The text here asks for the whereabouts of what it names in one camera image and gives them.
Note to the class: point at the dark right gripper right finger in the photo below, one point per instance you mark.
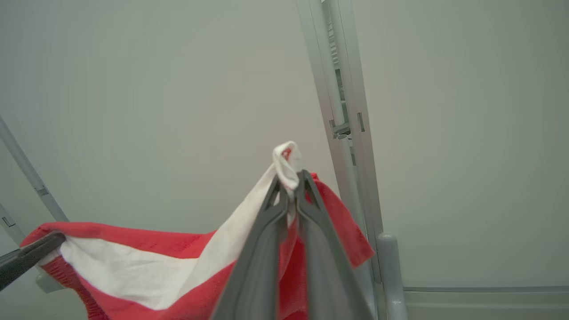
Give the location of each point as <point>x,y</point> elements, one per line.
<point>329,275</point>

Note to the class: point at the grey upright partition frame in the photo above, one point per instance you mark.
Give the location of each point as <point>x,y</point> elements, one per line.
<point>351,89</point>

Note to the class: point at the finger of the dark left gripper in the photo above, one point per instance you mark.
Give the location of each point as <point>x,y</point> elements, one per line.
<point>26,258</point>

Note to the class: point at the grey round-topped post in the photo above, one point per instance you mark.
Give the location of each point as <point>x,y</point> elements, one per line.
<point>391,275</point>

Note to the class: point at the grey slanted partition bar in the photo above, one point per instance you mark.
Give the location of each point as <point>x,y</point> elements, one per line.
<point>9,222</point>
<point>31,173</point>

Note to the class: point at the red white basketball jersey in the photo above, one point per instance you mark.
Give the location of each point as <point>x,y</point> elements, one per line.
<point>146,271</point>

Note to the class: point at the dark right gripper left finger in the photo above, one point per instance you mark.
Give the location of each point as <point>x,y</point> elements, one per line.
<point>258,275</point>

